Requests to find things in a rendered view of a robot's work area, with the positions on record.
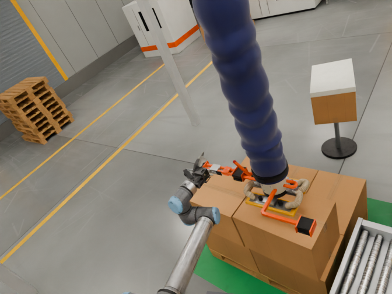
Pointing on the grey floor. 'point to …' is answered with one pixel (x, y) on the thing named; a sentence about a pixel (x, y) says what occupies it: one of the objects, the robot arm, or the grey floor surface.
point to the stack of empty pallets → (34, 109)
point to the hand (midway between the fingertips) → (207, 160)
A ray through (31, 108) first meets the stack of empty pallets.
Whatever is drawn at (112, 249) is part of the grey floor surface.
